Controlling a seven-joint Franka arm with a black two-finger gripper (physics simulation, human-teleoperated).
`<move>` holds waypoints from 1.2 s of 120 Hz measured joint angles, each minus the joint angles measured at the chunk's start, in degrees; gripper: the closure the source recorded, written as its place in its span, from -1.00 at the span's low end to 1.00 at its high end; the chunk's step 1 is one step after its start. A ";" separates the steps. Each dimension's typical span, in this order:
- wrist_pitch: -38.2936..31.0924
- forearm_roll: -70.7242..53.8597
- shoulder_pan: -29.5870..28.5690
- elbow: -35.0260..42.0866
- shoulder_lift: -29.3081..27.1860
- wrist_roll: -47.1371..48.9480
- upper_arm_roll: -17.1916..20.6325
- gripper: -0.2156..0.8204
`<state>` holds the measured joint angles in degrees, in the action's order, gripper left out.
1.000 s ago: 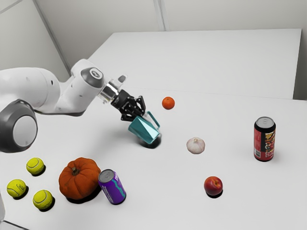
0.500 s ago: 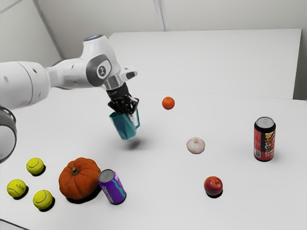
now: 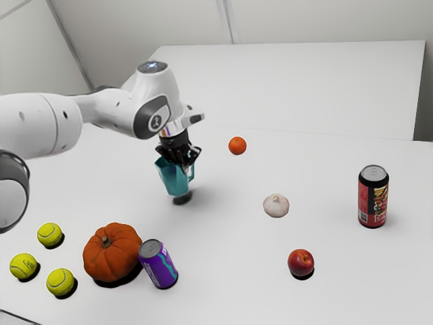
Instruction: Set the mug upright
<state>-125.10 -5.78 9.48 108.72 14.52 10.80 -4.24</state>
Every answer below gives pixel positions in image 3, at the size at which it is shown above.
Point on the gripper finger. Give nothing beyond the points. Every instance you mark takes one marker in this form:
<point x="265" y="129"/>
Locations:
<point x="188" y="167"/>

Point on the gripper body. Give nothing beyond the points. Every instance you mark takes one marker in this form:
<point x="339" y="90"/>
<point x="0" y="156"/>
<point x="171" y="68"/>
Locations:
<point x="173" y="146"/>

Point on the teal faceted mug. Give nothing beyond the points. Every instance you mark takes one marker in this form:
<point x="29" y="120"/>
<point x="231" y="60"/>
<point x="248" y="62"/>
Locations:
<point x="174" y="179"/>

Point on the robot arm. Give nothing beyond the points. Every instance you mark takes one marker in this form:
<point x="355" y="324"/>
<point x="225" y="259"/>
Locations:
<point x="108" y="108"/>

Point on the small orange fruit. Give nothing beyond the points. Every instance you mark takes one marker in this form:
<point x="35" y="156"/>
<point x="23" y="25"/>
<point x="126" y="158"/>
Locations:
<point x="237" y="146"/>

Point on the white garlic bulb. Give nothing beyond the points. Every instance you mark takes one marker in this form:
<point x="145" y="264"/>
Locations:
<point x="276" y="205"/>

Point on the purple can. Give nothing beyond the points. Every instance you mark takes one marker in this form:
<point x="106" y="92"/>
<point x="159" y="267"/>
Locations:
<point x="158" y="264"/>

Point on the orange pumpkin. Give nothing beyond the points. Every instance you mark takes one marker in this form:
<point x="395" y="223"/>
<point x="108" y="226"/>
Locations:
<point x="111" y="252"/>

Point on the red apple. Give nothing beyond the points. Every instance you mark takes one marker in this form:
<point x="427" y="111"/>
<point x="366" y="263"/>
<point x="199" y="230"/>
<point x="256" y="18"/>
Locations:
<point x="300" y="262"/>

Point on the yellow tennis ball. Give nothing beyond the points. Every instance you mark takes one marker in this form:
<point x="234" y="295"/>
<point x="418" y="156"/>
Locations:
<point x="60" y="281"/>
<point x="49" y="234"/>
<point x="23" y="266"/>

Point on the red and black can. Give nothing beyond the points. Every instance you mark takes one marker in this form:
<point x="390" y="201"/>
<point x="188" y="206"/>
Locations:
<point x="373" y="199"/>

